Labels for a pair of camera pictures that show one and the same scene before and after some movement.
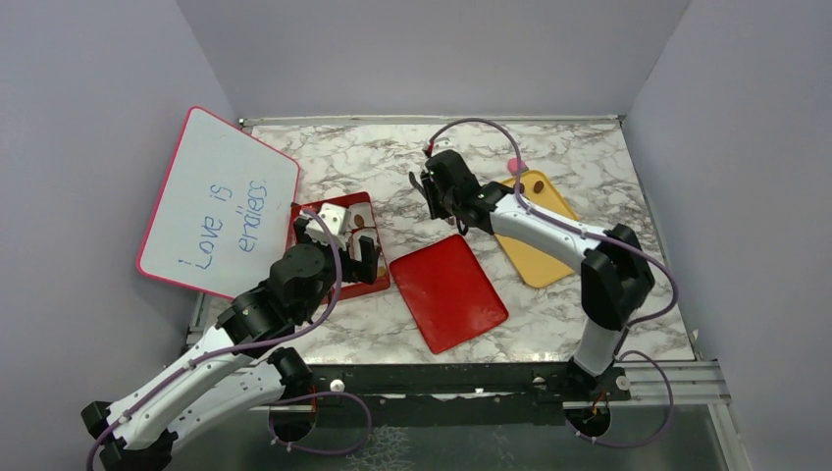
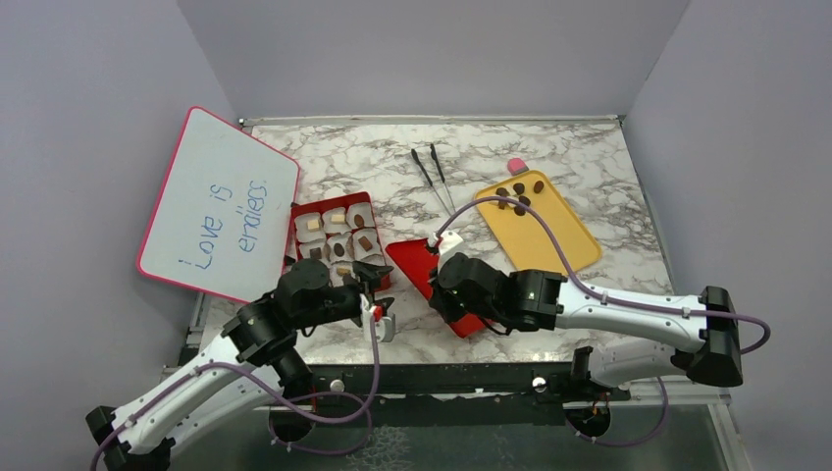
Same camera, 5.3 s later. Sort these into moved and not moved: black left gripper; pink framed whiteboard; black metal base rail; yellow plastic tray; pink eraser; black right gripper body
Moved: black left gripper; black right gripper body
Not moved: yellow plastic tray; black metal base rail; pink eraser; pink framed whiteboard
